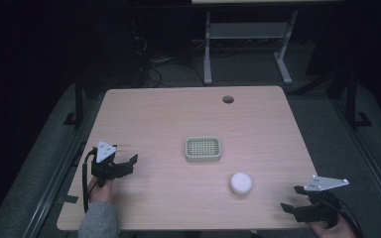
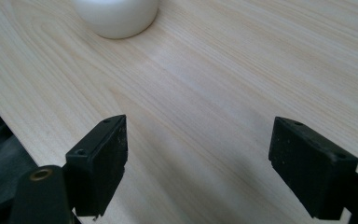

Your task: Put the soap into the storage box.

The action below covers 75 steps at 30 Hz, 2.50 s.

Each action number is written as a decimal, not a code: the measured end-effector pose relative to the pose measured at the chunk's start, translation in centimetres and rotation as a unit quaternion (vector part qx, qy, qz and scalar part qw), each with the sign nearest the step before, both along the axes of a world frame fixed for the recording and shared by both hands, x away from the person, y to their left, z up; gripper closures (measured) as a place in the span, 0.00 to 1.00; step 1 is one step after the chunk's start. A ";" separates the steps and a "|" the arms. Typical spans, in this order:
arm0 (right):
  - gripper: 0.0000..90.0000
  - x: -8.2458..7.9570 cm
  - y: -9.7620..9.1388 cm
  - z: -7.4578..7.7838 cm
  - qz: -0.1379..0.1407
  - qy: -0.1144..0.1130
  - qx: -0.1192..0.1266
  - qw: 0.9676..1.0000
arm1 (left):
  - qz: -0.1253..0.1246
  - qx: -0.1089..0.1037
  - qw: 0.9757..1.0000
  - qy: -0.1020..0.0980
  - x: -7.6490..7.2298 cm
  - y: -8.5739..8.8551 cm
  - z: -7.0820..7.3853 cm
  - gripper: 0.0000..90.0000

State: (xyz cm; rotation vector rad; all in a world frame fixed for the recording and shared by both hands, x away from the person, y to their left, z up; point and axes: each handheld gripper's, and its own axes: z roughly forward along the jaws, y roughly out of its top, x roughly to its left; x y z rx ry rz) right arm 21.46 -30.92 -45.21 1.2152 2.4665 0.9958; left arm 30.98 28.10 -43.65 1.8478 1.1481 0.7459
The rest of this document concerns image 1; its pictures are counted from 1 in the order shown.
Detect person's right hand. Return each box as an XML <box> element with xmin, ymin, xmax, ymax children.
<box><xmin>306</xmin><ymin>215</ymin><xmax>358</xmax><ymax>238</ymax></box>

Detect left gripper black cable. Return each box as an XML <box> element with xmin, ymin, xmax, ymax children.
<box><xmin>81</xmin><ymin>147</ymin><xmax>99</xmax><ymax>213</ymax></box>

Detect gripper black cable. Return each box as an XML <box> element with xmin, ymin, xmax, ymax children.
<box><xmin>81</xmin><ymin>147</ymin><xmax>99</xmax><ymax>213</ymax></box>
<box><xmin>330</xmin><ymin>196</ymin><xmax>365</xmax><ymax>238</ymax></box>

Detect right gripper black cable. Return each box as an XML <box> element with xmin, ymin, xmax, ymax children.
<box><xmin>330</xmin><ymin>196</ymin><xmax>365</xmax><ymax>238</ymax></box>

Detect person's left hand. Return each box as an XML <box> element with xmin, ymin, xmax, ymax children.
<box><xmin>87</xmin><ymin>176</ymin><xmax>114</xmax><ymax>204</ymax></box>

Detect white metal desk frame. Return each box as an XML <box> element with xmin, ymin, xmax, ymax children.
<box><xmin>202</xmin><ymin>9</ymin><xmax>300</xmax><ymax>86</ymax></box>

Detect green soap dish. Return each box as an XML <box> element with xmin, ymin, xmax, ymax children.
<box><xmin>184</xmin><ymin>136</ymin><xmax>222</xmax><ymax>164</ymax></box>

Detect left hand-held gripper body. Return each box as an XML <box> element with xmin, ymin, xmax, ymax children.
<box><xmin>90</xmin><ymin>139</ymin><xmax>134</xmax><ymax>188</ymax></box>

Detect white round soap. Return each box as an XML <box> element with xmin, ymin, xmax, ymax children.
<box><xmin>228</xmin><ymin>172</ymin><xmax>254</xmax><ymax>196</ymax></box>

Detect bundle of floor cables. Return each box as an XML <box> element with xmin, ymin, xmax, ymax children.
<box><xmin>130</xmin><ymin>19</ymin><xmax>209</xmax><ymax>88</ymax></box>

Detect black metal stand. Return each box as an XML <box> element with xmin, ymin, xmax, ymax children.
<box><xmin>63</xmin><ymin>70</ymin><xmax>86</xmax><ymax>127</ymax></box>
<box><xmin>343</xmin><ymin>65</ymin><xmax>374</xmax><ymax>129</ymax></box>

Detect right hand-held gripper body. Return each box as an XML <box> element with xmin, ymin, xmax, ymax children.
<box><xmin>292</xmin><ymin>175</ymin><xmax>350</xmax><ymax>229</ymax></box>

